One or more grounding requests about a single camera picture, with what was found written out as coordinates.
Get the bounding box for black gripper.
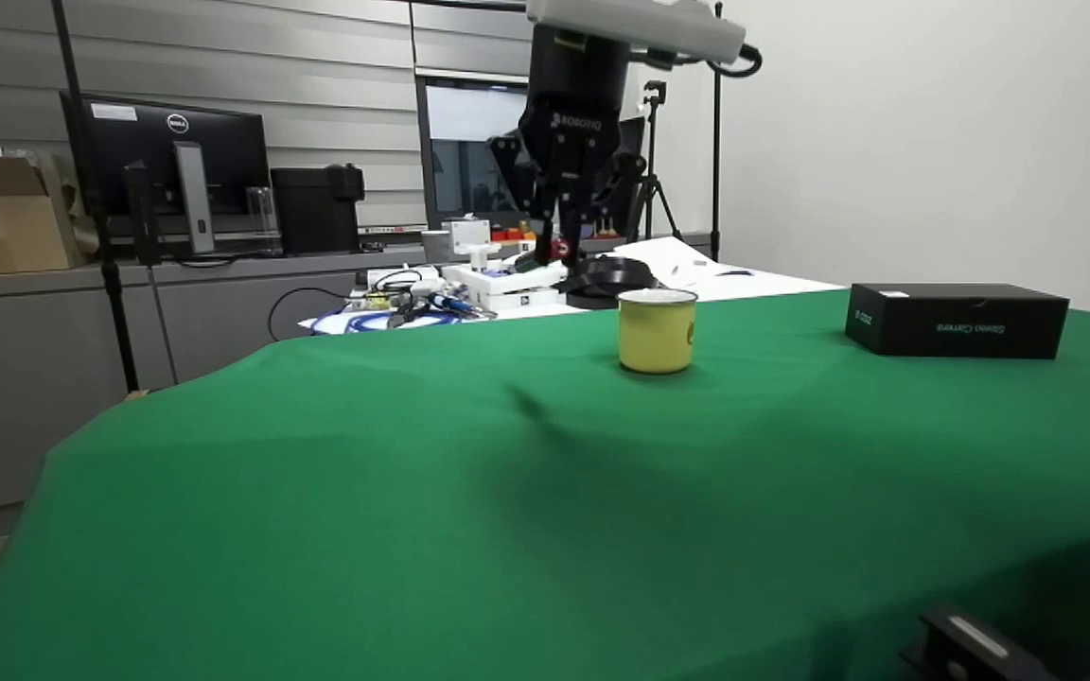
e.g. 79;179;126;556
515;22;635;265

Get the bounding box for red capped marker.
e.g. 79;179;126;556
552;216;582;273

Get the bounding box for black round pouch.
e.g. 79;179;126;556
558;250;658;313

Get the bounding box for black slim monitor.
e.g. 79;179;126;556
606;112;645;238

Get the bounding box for white device clutter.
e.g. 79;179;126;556
367;213;575;320

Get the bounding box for large dark display screen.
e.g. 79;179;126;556
415;75;599;238

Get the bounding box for yellow enamel mug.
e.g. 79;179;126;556
618;283;703;377

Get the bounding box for white table sheet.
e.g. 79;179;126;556
490;236;842;327

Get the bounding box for black small desktop computer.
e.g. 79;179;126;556
267;163;367;256

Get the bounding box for green tablecloth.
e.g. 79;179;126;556
0;288;1090;681

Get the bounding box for black Dell monitor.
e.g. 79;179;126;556
59;92;285;256

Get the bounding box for black rectangular box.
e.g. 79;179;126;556
842;281;1073;365

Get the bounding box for black stand pole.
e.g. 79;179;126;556
47;0;142;397

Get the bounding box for grey cabinet desk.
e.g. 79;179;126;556
0;242;447;523

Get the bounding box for black device with label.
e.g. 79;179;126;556
907;608;1057;681

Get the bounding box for black camera tripod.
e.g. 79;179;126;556
628;75;690;242

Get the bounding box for black metal frame pole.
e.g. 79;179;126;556
407;0;730;265

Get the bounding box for blue white cable bundle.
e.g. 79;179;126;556
296;295;484;339

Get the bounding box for black cable loop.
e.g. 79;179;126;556
266;283;350;346

